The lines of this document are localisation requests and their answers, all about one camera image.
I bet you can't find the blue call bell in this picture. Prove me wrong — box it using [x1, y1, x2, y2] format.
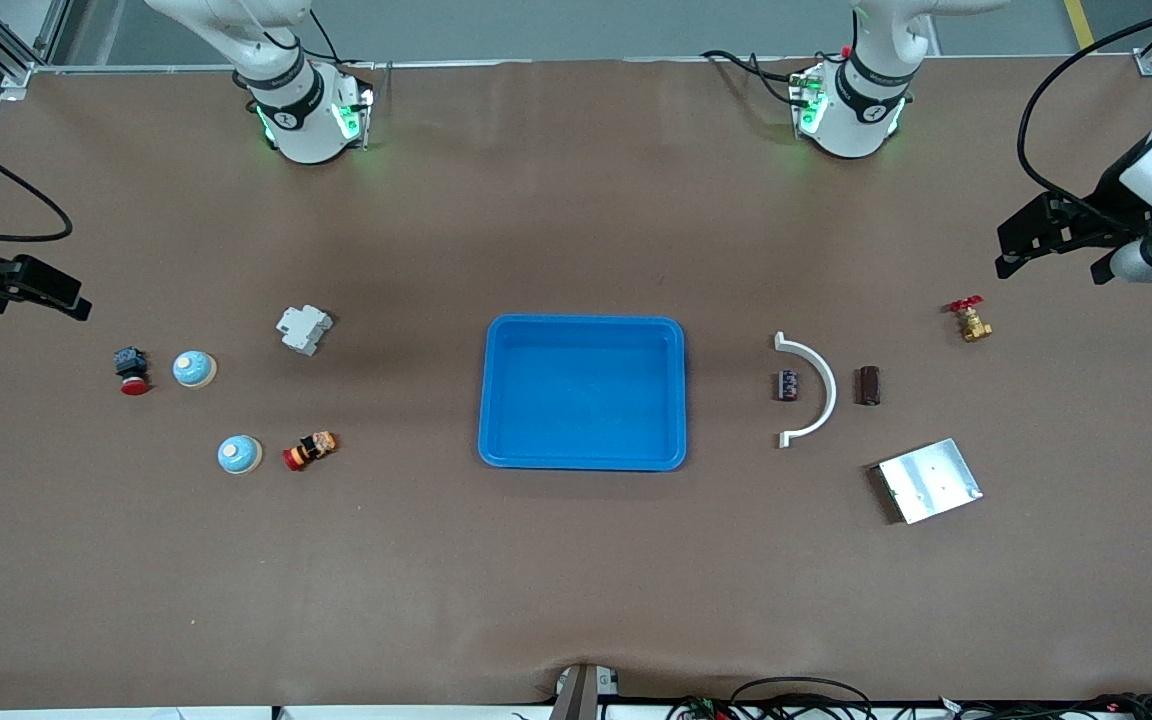
[216, 434, 263, 476]
[172, 349, 218, 390]

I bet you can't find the red mushroom push button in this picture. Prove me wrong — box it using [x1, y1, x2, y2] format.
[114, 346, 153, 397]

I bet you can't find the white curved pipe clamp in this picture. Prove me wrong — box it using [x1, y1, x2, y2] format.
[774, 331, 838, 449]

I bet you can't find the silver metal plate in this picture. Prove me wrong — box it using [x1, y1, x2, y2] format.
[876, 437, 984, 525]

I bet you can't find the white circuit breaker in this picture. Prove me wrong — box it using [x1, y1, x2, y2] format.
[276, 304, 334, 357]

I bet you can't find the orange emergency stop button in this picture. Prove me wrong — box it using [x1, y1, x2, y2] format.
[282, 430, 340, 473]

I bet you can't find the blue plastic tray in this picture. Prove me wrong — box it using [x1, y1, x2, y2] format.
[477, 314, 688, 472]

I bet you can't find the brown table cover sheet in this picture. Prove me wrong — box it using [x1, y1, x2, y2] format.
[0, 55, 1152, 711]

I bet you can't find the brass valve red handle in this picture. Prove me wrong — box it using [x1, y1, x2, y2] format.
[948, 295, 994, 344]

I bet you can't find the black base cable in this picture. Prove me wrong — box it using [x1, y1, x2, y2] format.
[701, 48, 807, 106]

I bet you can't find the black cable bundle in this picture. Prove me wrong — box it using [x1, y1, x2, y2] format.
[936, 692, 1152, 720]

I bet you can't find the black looped cable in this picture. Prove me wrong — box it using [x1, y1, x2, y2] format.
[729, 676, 874, 720]

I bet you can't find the metal mount bracket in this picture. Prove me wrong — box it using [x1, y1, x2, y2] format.
[548, 663, 624, 720]

